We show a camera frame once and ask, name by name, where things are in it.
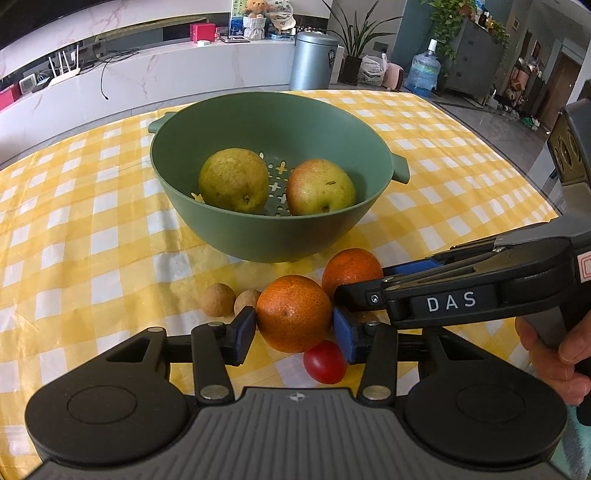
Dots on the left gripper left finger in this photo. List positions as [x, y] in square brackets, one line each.
[215, 346]

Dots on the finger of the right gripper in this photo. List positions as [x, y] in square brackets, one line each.
[369, 297]
[411, 267]

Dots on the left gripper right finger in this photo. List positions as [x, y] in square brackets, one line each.
[373, 344]

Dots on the orange mandarin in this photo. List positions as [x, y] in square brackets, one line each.
[294, 314]
[350, 266]

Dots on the red cherry tomato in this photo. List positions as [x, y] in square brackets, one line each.
[325, 363]

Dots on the red-yellow apple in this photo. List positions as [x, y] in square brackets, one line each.
[319, 186]

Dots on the yellow-green pear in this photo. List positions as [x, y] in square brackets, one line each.
[234, 179]

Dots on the person right hand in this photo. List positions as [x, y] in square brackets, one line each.
[556, 367]

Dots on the brown longan left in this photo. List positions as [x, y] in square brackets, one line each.
[218, 300]

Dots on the brown longan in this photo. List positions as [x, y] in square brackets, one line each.
[247, 298]
[218, 300]

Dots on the green colander bowl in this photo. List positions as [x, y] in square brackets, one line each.
[284, 130]

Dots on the yellow checkered tablecloth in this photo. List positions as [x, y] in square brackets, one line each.
[92, 250]

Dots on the blue water jug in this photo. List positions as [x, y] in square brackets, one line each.
[424, 72]

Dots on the pink stool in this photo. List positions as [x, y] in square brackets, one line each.
[394, 77]

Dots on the white plastic bag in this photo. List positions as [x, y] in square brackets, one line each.
[373, 70]

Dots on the grey drawer cabinet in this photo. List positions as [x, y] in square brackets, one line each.
[477, 56]

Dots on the grey metal trash can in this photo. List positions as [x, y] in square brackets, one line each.
[314, 57]

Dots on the potted long-leaf plant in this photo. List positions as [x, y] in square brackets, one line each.
[355, 35]

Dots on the green vine plant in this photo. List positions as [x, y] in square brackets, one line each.
[447, 17]

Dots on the teddy bear bouquet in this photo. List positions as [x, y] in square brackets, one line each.
[256, 20]

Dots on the white marble tv bench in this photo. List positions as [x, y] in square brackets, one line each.
[150, 76]

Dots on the red box on shelf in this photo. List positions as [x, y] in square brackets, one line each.
[202, 32]

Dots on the white wifi router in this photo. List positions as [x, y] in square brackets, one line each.
[64, 65]

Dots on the small white clock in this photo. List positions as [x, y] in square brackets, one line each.
[27, 84]

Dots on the magenta flat box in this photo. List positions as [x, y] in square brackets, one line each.
[9, 95]

